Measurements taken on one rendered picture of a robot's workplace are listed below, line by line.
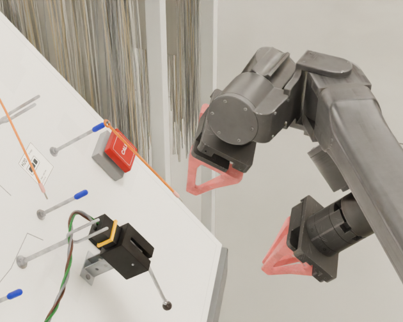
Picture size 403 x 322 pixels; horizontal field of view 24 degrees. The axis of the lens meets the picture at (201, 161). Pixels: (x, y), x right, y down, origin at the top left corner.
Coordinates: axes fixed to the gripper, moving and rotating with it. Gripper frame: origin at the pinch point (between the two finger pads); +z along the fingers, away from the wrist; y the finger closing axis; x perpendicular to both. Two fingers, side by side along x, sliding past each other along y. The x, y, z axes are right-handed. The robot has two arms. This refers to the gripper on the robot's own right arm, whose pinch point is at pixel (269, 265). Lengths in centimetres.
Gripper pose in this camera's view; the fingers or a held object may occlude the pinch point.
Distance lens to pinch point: 122.7
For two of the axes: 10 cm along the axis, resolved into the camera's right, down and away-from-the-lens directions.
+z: -6.8, 4.7, 5.7
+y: -1.7, 6.5, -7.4
